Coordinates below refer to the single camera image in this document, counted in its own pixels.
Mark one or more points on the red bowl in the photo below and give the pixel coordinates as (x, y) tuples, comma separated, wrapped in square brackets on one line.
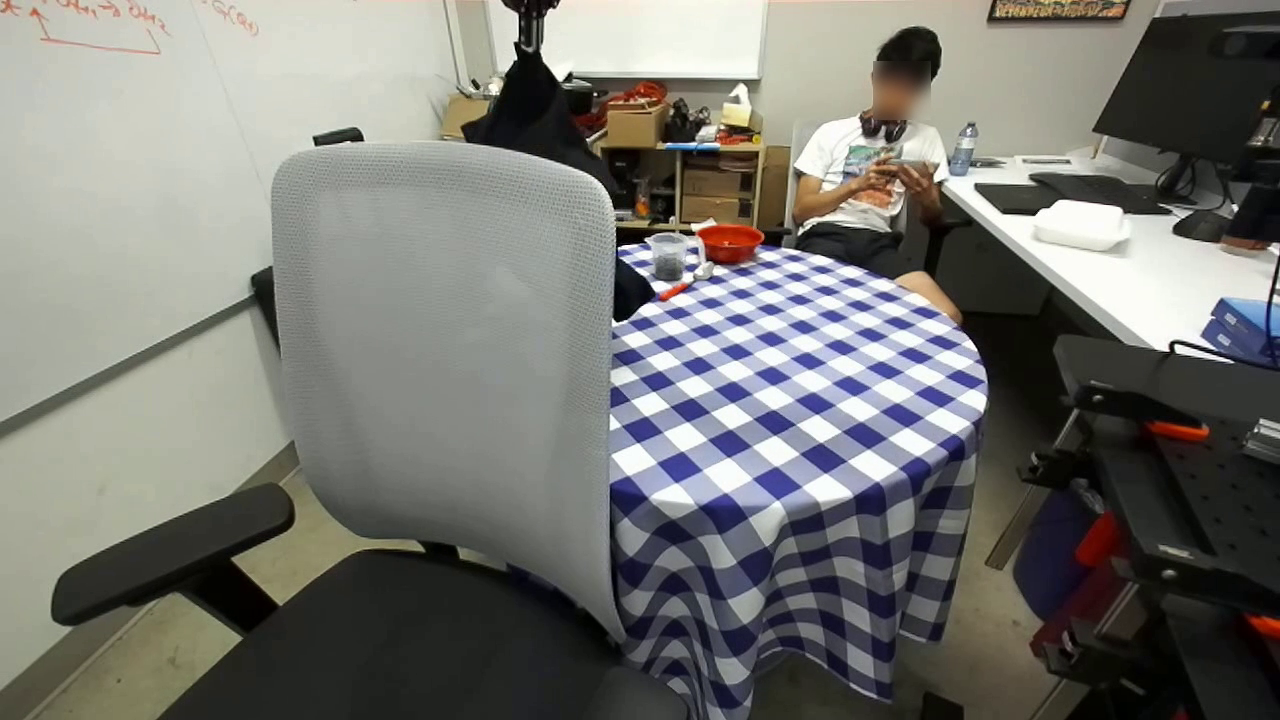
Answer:
[(728, 243)]

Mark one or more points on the small whiteboard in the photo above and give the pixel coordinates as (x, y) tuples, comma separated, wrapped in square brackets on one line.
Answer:
[(641, 42)]

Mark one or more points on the clear water bottle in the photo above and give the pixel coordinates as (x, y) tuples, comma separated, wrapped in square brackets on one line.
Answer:
[(967, 151)]

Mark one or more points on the blue book stack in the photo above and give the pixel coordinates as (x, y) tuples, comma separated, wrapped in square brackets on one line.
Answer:
[(1244, 330)]

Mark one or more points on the blue white checkered tablecloth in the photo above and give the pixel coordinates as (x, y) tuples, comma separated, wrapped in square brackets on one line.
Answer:
[(802, 414)]

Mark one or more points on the wooden storage shelf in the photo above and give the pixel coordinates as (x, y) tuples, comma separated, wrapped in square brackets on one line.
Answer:
[(695, 183)]

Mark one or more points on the black keyboard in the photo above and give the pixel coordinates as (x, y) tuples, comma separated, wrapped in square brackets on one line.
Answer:
[(1018, 197)]

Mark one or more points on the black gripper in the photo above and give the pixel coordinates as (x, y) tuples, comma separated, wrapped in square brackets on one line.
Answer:
[(534, 6)]

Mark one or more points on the brown cardboard box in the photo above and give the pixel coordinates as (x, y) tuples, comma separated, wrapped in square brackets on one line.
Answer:
[(464, 117)]

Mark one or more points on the large wall whiteboard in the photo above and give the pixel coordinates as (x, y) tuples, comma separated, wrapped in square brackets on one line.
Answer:
[(147, 175)]

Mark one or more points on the grey mesh office chair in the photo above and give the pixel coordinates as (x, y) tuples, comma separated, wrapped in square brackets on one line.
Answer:
[(440, 346)]

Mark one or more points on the seated person in white shirt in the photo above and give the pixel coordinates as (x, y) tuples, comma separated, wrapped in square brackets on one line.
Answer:
[(866, 163)]

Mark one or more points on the white folded plastic bag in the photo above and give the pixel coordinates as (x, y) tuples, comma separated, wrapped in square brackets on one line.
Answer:
[(1080, 224)]

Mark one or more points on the white office desk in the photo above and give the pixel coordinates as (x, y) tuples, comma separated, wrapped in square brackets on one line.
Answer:
[(1132, 281)]

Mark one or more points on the clear plastic measuring cup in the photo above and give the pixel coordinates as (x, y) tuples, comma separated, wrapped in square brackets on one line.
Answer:
[(668, 258)]

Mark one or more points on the framed wall picture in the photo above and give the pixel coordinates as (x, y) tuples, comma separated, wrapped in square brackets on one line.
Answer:
[(1063, 8)]

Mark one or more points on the black computer monitor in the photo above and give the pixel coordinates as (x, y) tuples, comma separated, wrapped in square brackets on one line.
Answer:
[(1183, 87)]

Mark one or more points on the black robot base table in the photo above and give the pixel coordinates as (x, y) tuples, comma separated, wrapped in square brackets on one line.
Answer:
[(1184, 523)]

